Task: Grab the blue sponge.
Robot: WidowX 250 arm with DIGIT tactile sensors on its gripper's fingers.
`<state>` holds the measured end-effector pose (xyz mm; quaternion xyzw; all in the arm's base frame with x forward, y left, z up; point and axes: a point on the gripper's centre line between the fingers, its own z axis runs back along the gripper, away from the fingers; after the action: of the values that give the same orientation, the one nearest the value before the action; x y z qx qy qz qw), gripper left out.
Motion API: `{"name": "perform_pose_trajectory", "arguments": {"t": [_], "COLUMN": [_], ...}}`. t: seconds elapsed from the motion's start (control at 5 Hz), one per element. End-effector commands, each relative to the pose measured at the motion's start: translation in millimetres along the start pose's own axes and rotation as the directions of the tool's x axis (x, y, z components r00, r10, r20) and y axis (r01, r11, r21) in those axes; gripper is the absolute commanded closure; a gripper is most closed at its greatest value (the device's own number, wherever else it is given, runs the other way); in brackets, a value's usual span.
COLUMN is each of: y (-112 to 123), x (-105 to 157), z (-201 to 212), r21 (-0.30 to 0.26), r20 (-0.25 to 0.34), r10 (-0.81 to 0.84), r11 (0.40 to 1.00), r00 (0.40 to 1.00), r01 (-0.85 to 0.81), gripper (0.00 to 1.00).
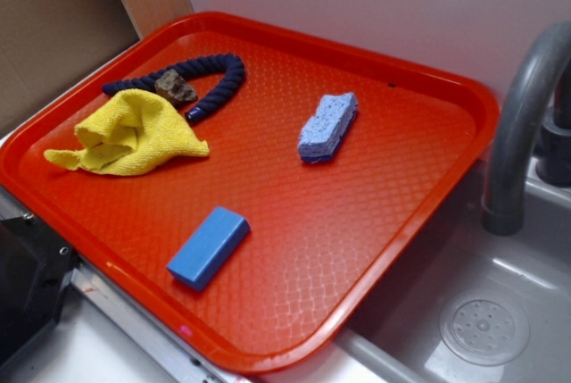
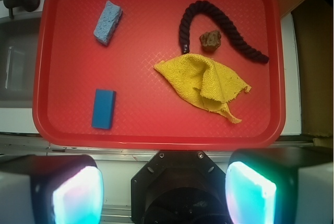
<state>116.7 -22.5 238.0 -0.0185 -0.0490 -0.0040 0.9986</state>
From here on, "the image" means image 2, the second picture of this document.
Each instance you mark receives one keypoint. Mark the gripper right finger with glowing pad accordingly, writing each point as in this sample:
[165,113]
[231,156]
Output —
[280,185]

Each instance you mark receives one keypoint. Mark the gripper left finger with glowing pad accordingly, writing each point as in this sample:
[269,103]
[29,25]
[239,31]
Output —
[51,189]

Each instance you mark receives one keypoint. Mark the light blue sponge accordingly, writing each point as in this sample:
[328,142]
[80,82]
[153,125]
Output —
[107,22]

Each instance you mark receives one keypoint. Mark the dark blue rectangular block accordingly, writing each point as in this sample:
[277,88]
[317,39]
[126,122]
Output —
[103,109]

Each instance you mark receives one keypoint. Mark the yellow woven cloth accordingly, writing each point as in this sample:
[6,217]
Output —
[204,83]

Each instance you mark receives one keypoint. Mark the red plastic tray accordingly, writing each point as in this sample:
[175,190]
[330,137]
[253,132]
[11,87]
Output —
[148,114]

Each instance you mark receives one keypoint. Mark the brown rock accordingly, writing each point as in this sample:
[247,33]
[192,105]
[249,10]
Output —
[210,41]

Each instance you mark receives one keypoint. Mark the brown cardboard box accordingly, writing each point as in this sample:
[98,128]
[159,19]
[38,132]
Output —
[313,27]

